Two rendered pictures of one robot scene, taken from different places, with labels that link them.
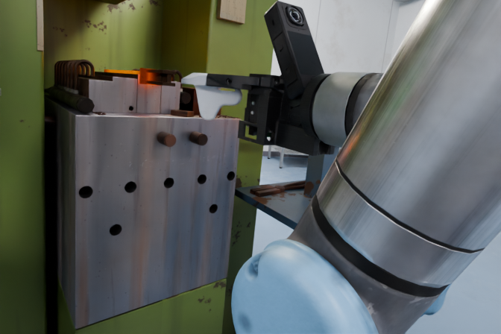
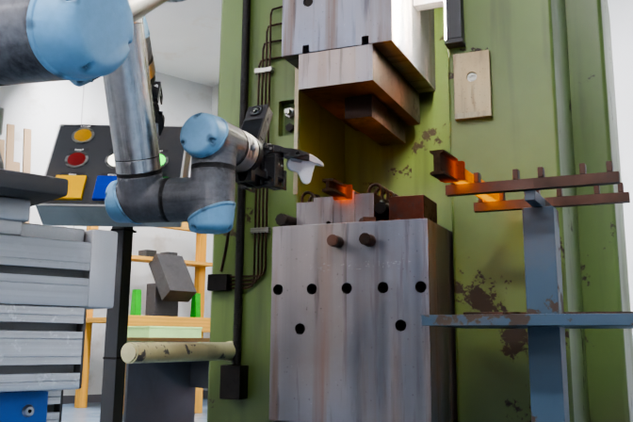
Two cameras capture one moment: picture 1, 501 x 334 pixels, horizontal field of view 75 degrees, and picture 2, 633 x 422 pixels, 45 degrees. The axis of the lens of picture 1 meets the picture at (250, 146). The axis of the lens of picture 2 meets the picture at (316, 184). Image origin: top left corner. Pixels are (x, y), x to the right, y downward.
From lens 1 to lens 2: 1.39 m
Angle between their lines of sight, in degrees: 66
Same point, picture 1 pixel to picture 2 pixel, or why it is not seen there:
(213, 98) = not seen: hidden behind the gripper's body
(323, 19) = not seen: outside the picture
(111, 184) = (296, 284)
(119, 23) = (425, 162)
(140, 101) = (336, 216)
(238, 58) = (495, 158)
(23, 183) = not seen: hidden behind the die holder
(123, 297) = (307, 403)
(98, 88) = (302, 208)
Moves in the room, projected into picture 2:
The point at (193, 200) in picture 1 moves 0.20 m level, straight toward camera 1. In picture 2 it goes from (374, 311) to (300, 308)
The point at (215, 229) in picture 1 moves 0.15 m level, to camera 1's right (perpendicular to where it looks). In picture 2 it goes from (406, 353) to (449, 355)
